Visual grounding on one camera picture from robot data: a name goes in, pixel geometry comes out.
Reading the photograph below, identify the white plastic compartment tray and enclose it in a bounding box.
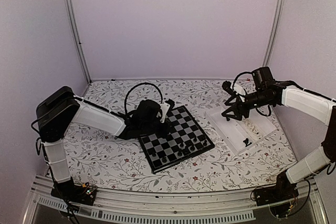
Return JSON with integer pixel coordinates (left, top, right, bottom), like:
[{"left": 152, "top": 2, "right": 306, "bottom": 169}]
[{"left": 205, "top": 105, "right": 277, "bottom": 155}]

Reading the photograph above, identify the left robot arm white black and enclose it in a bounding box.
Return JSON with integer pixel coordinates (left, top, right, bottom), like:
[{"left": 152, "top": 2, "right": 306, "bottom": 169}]
[{"left": 31, "top": 86, "right": 175, "bottom": 200}]

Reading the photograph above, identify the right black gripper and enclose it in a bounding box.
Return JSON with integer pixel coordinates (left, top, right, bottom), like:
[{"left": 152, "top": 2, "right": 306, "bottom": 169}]
[{"left": 222, "top": 89, "right": 272, "bottom": 121}]

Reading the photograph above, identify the aluminium frame post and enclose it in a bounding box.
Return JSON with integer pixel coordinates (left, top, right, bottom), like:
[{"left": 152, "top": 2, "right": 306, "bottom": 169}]
[
  {"left": 262, "top": 0, "right": 285, "bottom": 67},
  {"left": 65, "top": 0, "right": 92, "bottom": 84}
]

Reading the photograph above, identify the right aluminium frame post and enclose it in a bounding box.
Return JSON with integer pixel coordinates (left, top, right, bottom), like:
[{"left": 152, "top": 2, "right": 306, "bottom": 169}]
[{"left": 262, "top": 0, "right": 285, "bottom": 67}]

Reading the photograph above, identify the floral patterned tablecloth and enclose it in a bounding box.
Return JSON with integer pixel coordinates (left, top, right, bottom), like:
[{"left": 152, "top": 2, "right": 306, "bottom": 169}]
[{"left": 64, "top": 80, "right": 296, "bottom": 193}]

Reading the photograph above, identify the front aluminium rail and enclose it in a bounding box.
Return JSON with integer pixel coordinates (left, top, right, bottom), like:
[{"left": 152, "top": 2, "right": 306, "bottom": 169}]
[{"left": 23, "top": 175, "right": 331, "bottom": 223}]

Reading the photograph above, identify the black chess piece in tray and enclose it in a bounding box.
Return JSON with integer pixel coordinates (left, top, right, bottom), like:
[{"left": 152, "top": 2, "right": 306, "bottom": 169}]
[{"left": 243, "top": 138, "right": 252, "bottom": 147}]

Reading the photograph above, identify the left aluminium frame post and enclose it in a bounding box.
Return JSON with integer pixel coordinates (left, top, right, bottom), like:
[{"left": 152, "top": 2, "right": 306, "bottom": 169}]
[{"left": 65, "top": 0, "right": 92, "bottom": 84}]

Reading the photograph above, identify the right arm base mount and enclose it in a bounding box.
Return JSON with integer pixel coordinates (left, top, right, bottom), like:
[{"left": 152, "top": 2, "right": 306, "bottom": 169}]
[{"left": 250, "top": 186, "right": 299, "bottom": 219}]

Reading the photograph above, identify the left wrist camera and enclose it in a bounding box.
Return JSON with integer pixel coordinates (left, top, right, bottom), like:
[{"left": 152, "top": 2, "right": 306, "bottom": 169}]
[{"left": 157, "top": 99, "right": 175, "bottom": 123}]

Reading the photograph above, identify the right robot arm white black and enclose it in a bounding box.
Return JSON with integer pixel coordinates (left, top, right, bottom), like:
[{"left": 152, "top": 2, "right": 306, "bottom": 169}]
[{"left": 222, "top": 67, "right": 335, "bottom": 201}]

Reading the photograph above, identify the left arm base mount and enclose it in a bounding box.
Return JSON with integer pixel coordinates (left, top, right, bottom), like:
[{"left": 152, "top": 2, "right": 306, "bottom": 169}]
[{"left": 51, "top": 180, "right": 98, "bottom": 206}]

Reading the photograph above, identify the black and grey chessboard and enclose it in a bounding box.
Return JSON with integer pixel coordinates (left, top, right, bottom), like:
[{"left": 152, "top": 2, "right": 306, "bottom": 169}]
[{"left": 139, "top": 105, "right": 215, "bottom": 174}]

